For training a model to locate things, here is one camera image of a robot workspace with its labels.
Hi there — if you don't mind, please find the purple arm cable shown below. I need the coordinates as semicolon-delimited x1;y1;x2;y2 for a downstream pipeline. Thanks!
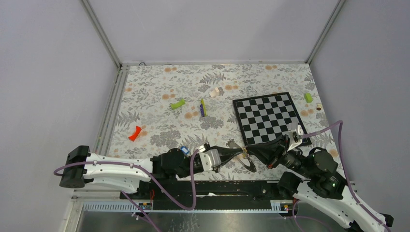
53;148;201;232
291;120;392;232

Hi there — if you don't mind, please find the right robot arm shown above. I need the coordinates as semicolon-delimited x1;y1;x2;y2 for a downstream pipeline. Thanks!
246;135;394;232

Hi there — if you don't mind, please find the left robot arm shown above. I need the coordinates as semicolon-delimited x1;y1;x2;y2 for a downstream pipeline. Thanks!
54;144;243;199

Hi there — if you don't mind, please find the floral table mat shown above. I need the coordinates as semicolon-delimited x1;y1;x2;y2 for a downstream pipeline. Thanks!
106;64;329;159

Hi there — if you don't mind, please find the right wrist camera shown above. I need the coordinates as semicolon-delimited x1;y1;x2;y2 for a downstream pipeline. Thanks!
287;123;304;151

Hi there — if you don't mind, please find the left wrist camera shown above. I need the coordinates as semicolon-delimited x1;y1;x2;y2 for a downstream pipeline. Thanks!
198;144;220;172

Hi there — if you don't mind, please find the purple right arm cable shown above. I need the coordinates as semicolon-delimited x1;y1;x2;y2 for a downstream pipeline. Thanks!
291;120;392;232

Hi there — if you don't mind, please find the large silver keyring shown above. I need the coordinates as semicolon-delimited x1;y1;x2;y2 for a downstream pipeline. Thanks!
226;139;257;173

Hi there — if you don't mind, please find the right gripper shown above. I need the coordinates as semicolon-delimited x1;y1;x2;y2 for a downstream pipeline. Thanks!
245;133;314;178

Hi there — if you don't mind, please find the black white chessboard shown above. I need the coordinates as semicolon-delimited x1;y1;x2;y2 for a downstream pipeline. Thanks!
233;92;307;145

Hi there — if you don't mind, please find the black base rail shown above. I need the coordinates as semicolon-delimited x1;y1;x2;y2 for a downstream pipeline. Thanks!
129;180;294;210

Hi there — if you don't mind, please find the red curved block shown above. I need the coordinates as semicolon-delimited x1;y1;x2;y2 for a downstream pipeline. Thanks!
128;126;142;142

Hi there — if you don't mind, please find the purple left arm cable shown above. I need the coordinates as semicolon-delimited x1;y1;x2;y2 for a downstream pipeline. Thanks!
53;148;201;232

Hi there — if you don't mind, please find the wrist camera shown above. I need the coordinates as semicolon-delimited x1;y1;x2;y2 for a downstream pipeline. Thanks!
198;144;220;172
287;123;304;151

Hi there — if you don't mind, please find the green curved block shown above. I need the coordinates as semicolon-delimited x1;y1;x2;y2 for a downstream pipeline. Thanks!
170;99;185;110

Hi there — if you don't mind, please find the small green block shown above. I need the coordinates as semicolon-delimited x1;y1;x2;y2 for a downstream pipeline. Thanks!
304;92;313;103

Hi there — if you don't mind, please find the cream toy block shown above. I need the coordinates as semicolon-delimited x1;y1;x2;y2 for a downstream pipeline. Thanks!
209;87;220;98

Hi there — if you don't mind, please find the blue key tag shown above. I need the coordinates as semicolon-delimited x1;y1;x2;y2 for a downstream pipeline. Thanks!
180;146;190;156

